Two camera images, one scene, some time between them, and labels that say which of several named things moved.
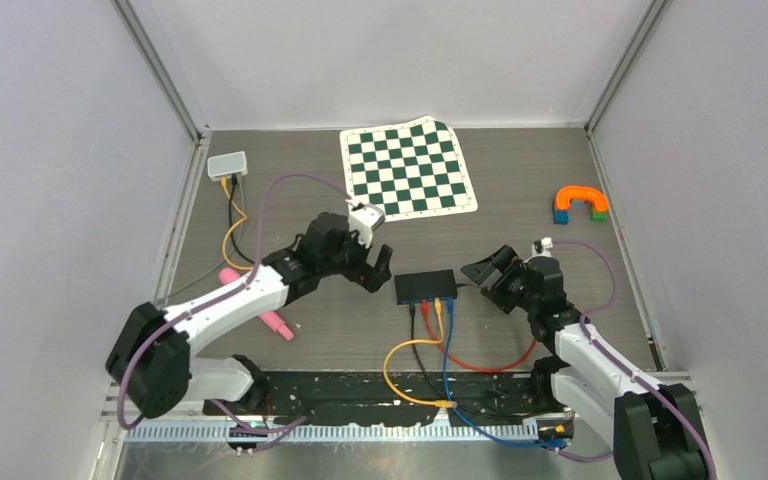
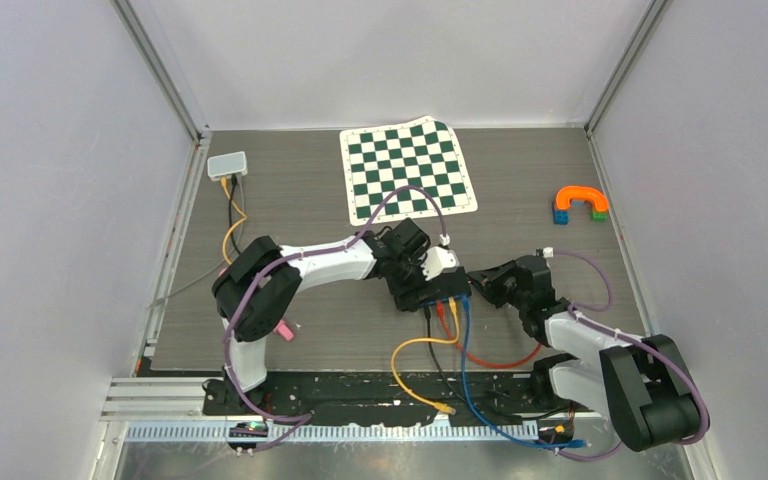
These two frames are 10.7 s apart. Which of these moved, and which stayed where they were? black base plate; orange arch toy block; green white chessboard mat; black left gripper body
Moved: black left gripper body
Stayed: orange arch toy block; green white chessboard mat; black base plate
